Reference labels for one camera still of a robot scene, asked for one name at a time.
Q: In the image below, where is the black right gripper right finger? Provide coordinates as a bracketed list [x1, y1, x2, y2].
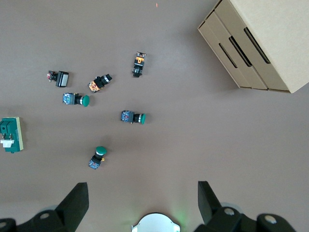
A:
[193, 180, 297, 232]

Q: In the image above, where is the green load switch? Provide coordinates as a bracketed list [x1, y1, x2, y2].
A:
[0, 116, 25, 154]

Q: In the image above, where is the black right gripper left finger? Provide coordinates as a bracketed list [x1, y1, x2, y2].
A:
[0, 182, 89, 232]

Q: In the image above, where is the black square push button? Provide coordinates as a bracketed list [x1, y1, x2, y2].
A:
[47, 70, 70, 87]

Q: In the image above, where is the black orange selector switch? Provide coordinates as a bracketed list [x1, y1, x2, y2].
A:
[131, 51, 147, 78]
[87, 74, 113, 94]

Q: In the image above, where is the green mushroom push button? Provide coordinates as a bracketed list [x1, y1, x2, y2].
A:
[88, 145, 108, 170]
[120, 110, 147, 125]
[62, 92, 91, 107]

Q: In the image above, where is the brown cardboard box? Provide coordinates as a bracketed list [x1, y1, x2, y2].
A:
[197, 0, 309, 94]

